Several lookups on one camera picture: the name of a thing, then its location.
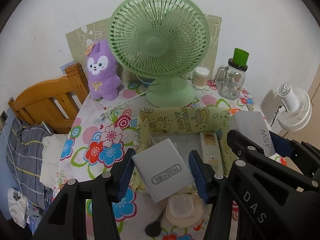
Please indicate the white standing fan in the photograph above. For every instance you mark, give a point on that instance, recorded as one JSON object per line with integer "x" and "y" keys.
{"x": 297, "y": 105}

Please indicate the green desk fan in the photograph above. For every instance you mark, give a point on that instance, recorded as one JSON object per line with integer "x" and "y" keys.
{"x": 160, "y": 40}

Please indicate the round cream bear-ear box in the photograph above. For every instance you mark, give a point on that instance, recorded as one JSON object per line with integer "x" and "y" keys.
{"x": 185, "y": 220}

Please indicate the small white labelled box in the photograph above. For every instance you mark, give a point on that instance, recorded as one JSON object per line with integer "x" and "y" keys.
{"x": 162, "y": 165}

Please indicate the purple plush toy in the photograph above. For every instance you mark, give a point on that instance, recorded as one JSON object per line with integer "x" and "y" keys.
{"x": 103, "y": 80}

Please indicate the yellow patterned storage box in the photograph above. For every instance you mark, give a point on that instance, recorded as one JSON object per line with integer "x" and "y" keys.
{"x": 175, "y": 122}

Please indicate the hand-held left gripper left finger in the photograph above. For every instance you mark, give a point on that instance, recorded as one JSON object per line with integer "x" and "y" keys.
{"x": 125, "y": 172}

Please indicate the glass jar mug green lid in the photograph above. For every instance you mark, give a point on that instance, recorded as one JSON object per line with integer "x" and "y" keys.
{"x": 231, "y": 82}

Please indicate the wooden bed headboard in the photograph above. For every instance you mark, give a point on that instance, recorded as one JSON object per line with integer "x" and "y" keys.
{"x": 47, "y": 97}

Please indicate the grey plaid pillow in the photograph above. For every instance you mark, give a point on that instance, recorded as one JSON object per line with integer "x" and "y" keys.
{"x": 22, "y": 155}

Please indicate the green patterned wall mat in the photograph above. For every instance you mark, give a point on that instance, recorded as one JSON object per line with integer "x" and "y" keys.
{"x": 77, "y": 40}

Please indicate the white crumpled cloth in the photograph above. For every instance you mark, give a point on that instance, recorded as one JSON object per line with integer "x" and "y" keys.
{"x": 51, "y": 160}

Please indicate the white and black cloth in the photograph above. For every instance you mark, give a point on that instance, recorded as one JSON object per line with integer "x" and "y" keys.
{"x": 17, "y": 205}

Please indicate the floral tablecloth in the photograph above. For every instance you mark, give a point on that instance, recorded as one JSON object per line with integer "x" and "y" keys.
{"x": 85, "y": 135}

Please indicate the white remote control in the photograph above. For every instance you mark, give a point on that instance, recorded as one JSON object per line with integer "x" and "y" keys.
{"x": 211, "y": 155}

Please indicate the blue patterned wall sticker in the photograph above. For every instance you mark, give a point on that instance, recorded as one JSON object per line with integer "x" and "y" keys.
{"x": 65, "y": 66}

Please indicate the cotton swab container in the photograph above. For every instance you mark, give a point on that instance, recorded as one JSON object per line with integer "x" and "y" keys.
{"x": 201, "y": 78}

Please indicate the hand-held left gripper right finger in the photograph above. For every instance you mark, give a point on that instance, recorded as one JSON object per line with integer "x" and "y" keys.
{"x": 197, "y": 175}

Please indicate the wall socket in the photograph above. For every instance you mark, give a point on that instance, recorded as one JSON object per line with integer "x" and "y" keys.
{"x": 3, "y": 116}

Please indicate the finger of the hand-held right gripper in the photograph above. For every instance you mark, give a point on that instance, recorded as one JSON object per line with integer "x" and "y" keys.
{"x": 282, "y": 142}
{"x": 240, "y": 145}

